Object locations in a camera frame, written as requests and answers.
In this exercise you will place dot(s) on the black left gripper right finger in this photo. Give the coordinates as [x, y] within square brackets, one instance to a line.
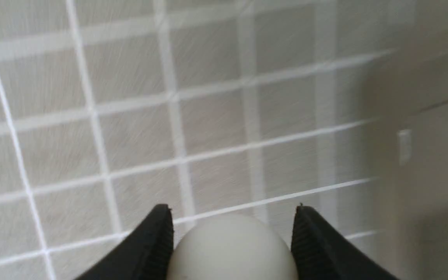
[321, 253]

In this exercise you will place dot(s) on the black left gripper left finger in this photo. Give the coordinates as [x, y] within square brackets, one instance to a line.
[142, 255]

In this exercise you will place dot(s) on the white ping-pong ball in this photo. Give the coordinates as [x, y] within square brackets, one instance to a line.
[232, 247]

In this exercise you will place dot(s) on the olive green plastic bin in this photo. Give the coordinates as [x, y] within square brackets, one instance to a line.
[408, 92]

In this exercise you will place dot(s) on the grey checked tablecloth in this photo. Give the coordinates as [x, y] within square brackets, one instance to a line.
[108, 107]

